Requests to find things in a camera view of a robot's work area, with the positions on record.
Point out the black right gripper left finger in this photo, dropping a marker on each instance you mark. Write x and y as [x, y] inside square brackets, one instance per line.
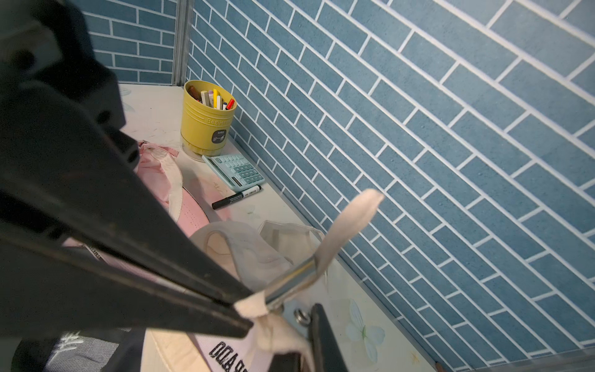
[289, 362]

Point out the yellow pen holder cup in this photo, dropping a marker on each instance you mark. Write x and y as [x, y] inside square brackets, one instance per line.
[207, 114]

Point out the grey baseball cap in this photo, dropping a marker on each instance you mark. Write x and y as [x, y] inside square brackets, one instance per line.
[87, 350]

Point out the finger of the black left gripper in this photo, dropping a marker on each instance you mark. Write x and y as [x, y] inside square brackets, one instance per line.
[52, 282]

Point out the pink baseball cap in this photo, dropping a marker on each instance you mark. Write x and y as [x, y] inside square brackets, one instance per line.
[159, 171]

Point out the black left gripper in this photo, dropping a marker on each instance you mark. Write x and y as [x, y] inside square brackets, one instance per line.
[66, 164]

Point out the black marker pen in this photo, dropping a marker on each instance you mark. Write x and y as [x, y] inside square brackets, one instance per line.
[236, 198]

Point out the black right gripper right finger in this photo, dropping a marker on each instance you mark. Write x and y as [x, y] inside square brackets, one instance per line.
[326, 352]

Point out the beige Colorado baseball cap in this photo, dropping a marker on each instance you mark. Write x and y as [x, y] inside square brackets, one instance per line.
[284, 284]

